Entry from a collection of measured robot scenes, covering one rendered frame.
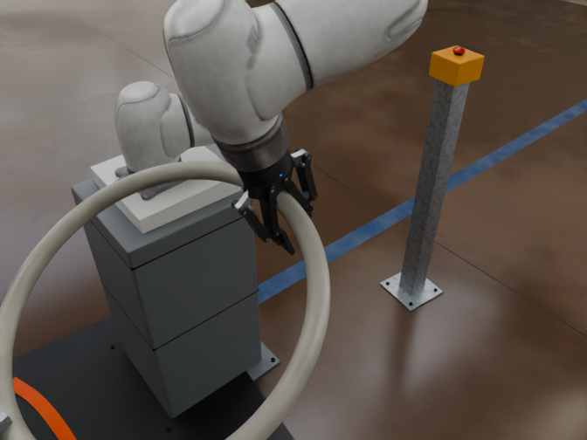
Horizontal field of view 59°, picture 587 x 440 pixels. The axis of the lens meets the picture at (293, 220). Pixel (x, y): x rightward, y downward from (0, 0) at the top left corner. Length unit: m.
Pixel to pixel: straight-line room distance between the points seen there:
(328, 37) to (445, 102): 1.31
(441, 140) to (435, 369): 0.88
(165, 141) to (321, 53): 0.92
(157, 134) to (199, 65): 0.90
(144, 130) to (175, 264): 0.38
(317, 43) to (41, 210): 2.66
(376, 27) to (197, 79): 0.19
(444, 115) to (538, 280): 1.08
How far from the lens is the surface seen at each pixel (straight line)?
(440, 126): 1.88
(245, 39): 0.53
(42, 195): 3.23
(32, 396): 2.20
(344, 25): 0.56
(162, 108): 1.40
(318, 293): 0.65
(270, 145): 0.62
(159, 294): 1.54
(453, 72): 1.77
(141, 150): 1.43
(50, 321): 2.45
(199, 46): 0.52
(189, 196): 1.46
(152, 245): 1.42
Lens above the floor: 1.69
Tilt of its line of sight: 38 degrees down
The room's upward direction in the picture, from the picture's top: straight up
